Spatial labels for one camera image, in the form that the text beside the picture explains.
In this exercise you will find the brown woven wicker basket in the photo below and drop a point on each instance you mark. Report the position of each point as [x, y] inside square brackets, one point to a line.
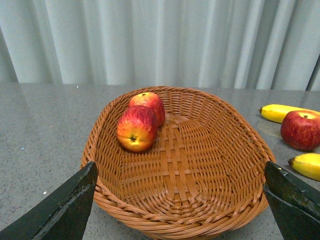
[203, 176]

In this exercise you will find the upper yellow banana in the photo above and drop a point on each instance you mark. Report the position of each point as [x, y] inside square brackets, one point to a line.
[277, 112]

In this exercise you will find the red apple front left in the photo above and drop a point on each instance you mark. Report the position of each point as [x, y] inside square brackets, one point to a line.
[137, 128]

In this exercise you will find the red apple with yellow top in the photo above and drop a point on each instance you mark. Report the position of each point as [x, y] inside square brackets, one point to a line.
[300, 129]

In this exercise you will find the white pleated curtain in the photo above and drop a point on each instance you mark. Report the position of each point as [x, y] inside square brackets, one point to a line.
[253, 44]

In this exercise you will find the lower yellow banana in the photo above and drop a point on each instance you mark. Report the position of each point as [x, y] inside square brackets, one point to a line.
[307, 164]

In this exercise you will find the yellow banana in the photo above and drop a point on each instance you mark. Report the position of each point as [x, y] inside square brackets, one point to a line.
[277, 112]
[307, 164]

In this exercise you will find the red apple back left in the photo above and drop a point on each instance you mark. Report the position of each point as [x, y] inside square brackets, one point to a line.
[151, 100]

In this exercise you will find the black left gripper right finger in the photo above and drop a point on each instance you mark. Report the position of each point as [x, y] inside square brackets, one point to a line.
[295, 204]

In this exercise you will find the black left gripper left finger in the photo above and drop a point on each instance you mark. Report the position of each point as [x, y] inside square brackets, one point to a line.
[62, 215]

